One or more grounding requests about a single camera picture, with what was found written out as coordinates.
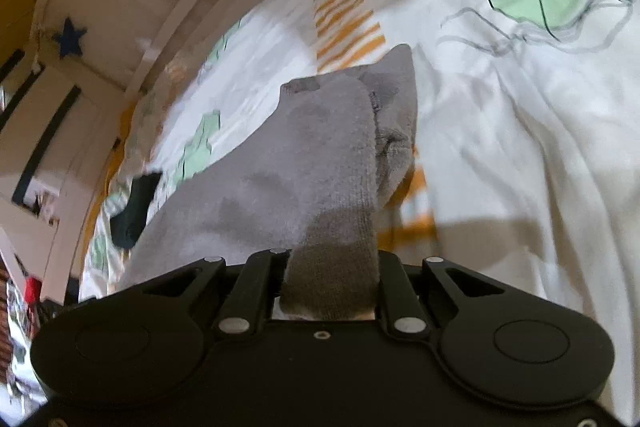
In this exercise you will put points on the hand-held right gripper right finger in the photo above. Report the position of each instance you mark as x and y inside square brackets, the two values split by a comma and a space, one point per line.
[395, 287]

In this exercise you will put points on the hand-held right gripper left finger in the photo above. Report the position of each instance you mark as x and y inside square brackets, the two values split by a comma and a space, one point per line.
[260, 277]

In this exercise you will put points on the grey hoodie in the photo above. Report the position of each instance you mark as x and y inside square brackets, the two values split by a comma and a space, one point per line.
[300, 177]

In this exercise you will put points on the dark green cloth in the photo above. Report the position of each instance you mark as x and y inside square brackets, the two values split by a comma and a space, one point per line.
[134, 209]

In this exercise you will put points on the orange bed sheet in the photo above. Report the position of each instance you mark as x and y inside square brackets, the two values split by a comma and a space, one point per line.
[114, 167]

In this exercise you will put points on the white leaf printed duvet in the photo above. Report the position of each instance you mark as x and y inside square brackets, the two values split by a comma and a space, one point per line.
[525, 157]

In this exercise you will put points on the red object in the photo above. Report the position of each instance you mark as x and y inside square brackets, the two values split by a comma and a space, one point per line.
[33, 289]

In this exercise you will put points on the black framed white panel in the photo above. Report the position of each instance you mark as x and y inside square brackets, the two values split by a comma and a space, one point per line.
[45, 127]

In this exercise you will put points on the blue star sticker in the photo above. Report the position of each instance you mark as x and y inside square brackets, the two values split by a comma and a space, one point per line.
[69, 38]

